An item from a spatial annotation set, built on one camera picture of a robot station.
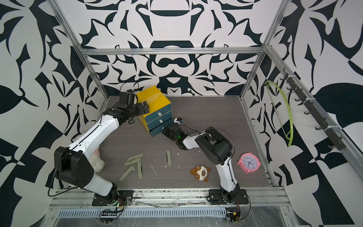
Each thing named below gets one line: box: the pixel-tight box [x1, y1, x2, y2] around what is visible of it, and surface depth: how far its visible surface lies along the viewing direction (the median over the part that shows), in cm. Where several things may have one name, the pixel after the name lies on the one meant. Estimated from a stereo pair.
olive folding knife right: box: [166, 149, 172, 166], surface depth 89 cm
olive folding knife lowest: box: [119, 165, 135, 182], surface depth 83 cm
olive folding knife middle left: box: [124, 157, 141, 166], surface depth 87 cm
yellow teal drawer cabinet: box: [136, 85, 173, 137], surface depth 90 cm
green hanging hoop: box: [264, 80, 294, 147], surface depth 69 cm
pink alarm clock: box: [237, 151, 262, 175], surface depth 85 cm
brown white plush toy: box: [190, 165, 211, 183], surface depth 82 cm
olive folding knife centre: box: [137, 161, 143, 179], surface depth 85 cm
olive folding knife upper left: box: [127, 153, 144, 162], surface depth 89 cm
